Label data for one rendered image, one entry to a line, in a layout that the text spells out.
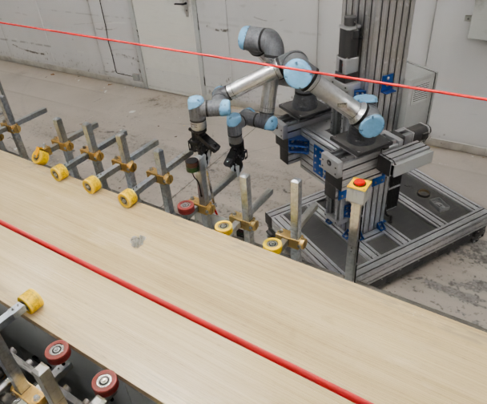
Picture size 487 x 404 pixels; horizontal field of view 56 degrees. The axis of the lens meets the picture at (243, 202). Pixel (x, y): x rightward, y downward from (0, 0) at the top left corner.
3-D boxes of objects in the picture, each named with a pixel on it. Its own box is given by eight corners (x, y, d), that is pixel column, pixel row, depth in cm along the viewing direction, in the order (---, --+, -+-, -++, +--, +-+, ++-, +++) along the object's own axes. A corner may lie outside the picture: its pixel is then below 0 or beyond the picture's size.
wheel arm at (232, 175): (232, 176, 253) (231, 170, 250) (237, 178, 251) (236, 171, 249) (183, 220, 224) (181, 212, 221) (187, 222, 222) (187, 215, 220)
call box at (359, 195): (352, 193, 178) (354, 176, 174) (370, 198, 175) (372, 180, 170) (345, 203, 173) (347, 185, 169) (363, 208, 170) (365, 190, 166)
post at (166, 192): (172, 223, 253) (157, 146, 225) (177, 225, 252) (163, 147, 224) (167, 227, 251) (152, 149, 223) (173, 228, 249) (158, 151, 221)
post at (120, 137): (138, 206, 263) (119, 131, 235) (142, 208, 262) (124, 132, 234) (133, 209, 261) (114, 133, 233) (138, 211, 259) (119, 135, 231)
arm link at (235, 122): (244, 112, 234) (235, 119, 229) (246, 132, 241) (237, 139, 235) (231, 110, 238) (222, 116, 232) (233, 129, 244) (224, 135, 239)
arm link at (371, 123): (384, 111, 218) (293, 45, 201) (392, 126, 206) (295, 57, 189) (367, 130, 224) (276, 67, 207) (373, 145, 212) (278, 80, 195)
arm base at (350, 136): (362, 129, 242) (364, 111, 236) (383, 140, 231) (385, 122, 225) (340, 137, 237) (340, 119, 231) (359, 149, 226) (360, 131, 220)
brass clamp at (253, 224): (235, 218, 223) (235, 209, 220) (259, 226, 217) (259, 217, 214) (228, 224, 219) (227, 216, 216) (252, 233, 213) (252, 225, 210)
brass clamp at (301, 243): (281, 235, 212) (281, 226, 209) (307, 244, 206) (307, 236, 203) (275, 243, 208) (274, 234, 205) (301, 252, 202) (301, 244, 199)
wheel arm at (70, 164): (123, 134, 279) (122, 128, 276) (128, 135, 277) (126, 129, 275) (57, 173, 245) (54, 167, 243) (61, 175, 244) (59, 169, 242)
